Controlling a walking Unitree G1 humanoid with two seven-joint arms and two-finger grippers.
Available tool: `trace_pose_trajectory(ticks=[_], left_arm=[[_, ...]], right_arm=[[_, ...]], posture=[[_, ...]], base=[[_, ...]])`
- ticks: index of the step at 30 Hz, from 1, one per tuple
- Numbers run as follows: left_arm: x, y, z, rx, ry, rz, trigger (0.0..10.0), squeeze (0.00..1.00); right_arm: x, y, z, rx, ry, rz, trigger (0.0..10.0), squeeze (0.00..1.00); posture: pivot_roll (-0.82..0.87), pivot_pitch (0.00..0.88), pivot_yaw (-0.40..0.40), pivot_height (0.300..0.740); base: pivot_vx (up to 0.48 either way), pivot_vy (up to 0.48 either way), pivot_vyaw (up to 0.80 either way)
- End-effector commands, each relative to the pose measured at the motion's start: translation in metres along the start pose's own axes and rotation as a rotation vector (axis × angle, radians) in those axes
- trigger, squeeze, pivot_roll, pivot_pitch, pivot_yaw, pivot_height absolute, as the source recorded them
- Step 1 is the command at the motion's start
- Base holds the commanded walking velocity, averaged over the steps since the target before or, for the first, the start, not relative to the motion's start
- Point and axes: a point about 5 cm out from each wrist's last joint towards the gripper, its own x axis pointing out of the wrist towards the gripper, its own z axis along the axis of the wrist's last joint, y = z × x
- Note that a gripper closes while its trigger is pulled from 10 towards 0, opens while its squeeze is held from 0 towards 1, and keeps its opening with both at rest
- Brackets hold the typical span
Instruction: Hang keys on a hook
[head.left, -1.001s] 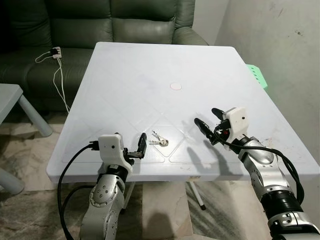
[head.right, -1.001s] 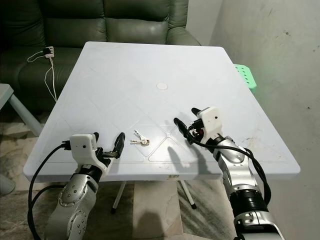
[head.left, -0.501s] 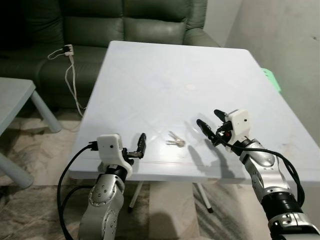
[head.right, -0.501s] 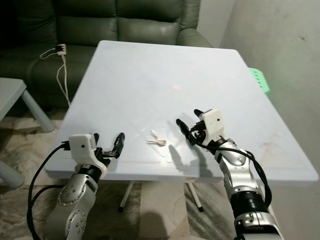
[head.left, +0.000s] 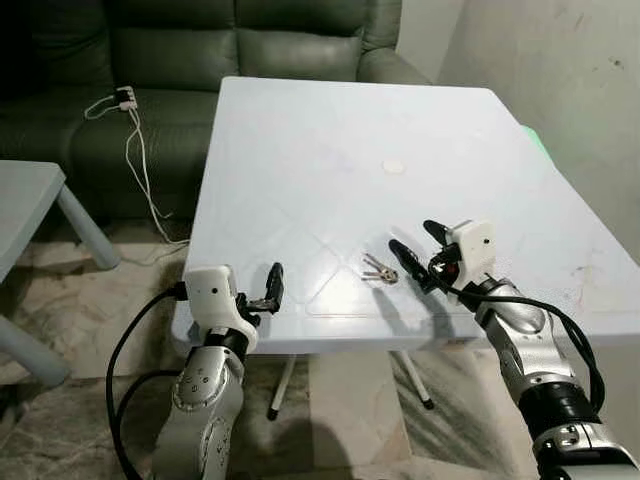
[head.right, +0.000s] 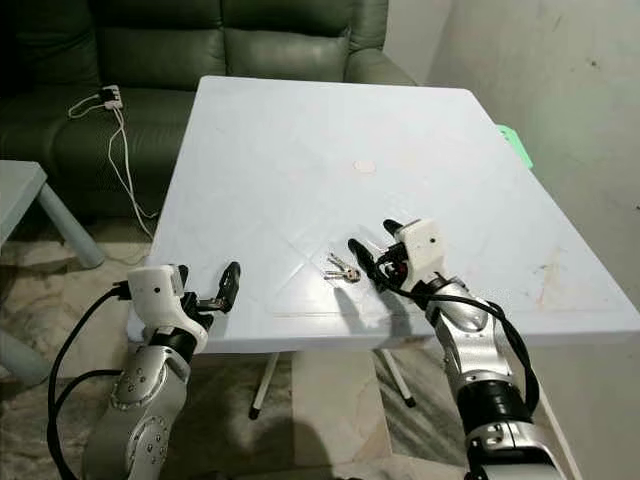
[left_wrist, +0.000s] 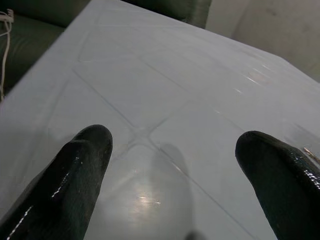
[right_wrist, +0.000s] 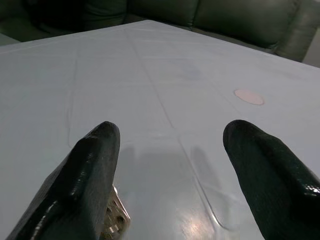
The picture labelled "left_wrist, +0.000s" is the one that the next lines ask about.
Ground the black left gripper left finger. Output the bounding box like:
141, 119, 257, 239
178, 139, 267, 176
0, 124, 114, 240

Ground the white cable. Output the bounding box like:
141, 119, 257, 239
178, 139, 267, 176
0, 8, 14, 101

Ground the white table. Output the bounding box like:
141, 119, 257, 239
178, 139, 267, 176
0, 0, 320, 240

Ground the dark green sofa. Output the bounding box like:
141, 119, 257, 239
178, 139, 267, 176
0, 0, 213, 101

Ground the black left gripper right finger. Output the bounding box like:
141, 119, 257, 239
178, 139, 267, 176
235, 130, 320, 240

